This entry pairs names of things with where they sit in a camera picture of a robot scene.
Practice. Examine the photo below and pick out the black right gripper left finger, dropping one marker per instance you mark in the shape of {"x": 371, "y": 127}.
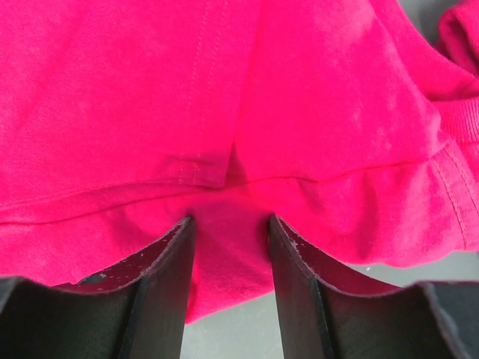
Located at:
{"x": 133, "y": 309}

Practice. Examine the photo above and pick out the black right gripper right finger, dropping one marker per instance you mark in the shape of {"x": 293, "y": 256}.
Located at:
{"x": 328, "y": 310}

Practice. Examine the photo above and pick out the pink t shirt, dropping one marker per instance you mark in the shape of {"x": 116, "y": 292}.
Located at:
{"x": 458, "y": 35}
{"x": 119, "y": 118}

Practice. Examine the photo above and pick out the folded pink t shirt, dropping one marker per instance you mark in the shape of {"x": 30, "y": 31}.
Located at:
{"x": 458, "y": 35}

